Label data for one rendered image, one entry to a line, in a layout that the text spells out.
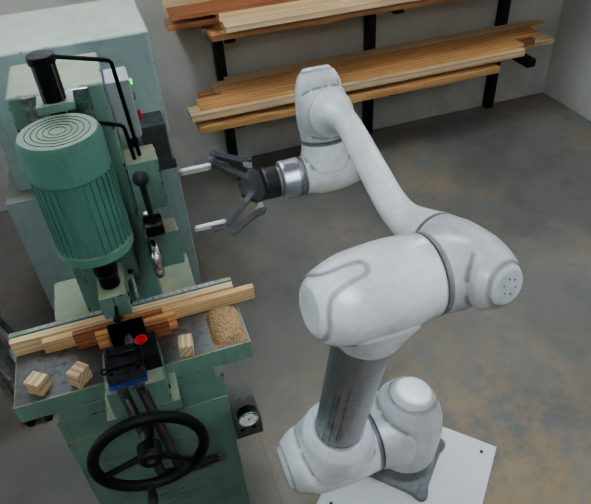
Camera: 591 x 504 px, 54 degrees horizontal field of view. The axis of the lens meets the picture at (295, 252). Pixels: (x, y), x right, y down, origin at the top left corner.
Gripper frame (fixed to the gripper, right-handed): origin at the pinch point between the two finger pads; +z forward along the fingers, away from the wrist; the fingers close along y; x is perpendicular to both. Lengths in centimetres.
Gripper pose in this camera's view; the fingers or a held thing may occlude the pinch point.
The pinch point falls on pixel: (192, 199)
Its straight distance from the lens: 134.0
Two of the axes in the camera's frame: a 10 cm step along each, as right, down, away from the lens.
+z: -9.5, 2.4, -2.1
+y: -2.7, -9.5, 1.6
